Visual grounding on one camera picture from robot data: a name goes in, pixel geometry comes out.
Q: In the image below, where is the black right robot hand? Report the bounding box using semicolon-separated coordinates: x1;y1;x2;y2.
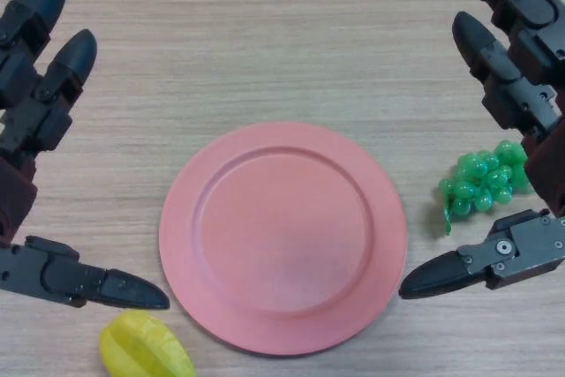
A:
398;0;565;301

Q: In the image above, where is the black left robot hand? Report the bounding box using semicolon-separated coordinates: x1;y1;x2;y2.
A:
0;0;171;311

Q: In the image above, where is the green grapes bunch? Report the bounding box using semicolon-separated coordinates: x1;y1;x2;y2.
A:
438;139;534;237

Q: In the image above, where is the pink round plate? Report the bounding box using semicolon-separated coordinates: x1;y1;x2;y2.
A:
158;121;408;344

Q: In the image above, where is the yellow starfruit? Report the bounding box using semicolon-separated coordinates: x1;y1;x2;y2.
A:
97;309;198;377

